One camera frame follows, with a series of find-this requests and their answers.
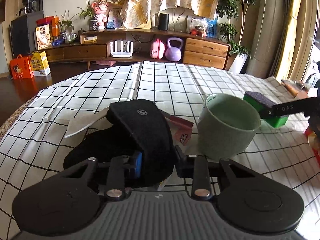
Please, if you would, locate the black knit hat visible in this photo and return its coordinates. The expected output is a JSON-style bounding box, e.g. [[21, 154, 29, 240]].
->
[[63, 99, 175, 187]]

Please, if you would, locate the purple green scrub sponge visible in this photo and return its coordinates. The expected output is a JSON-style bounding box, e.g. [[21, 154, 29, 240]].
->
[[243, 91, 289, 128]]

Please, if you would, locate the mint green ceramic mug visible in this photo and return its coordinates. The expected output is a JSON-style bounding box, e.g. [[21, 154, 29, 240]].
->
[[197, 93, 261, 161]]

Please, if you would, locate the checkered white tablecloth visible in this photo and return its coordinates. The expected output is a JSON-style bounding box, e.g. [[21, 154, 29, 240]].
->
[[1, 61, 319, 239]]

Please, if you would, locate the purple kettlebell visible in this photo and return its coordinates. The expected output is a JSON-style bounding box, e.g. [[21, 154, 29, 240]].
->
[[165, 37, 183, 62]]

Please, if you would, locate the wooden tv console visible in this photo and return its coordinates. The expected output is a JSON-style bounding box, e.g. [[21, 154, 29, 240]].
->
[[44, 29, 231, 69]]

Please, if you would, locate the white wifi router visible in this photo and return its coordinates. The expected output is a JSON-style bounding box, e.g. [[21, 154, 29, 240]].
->
[[110, 40, 133, 58]]

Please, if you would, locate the pink toy case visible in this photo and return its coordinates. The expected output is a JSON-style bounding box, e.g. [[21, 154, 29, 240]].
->
[[150, 38, 165, 59]]

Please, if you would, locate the potted green tree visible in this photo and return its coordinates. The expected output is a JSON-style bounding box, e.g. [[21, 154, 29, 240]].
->
[[216, 0, 257, 74]]

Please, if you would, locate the yellow carton box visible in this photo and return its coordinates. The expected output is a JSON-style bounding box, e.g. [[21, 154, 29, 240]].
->
[[30, 51, 51, 77]]

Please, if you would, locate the black cylinder speaker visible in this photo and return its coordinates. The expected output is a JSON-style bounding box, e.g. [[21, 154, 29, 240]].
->
[[158, 14, 170, 31]]

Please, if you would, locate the orange gift bag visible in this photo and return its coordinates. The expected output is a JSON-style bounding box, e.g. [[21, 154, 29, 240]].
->
[[10, 54, 34, 80]]

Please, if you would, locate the pink doll figure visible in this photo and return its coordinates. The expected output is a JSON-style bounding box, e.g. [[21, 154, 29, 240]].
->
[[91, 0, 108, 30]]

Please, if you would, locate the black cabinet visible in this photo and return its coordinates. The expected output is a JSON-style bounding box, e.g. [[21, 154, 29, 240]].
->
[[10, 11, 43, 57]]

